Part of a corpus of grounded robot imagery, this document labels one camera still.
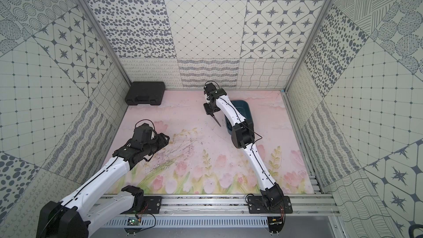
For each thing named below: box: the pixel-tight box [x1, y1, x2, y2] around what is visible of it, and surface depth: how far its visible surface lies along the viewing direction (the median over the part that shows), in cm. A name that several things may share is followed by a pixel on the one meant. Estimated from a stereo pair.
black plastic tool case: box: [124, 81, 166, 106], surface depth 119 cm
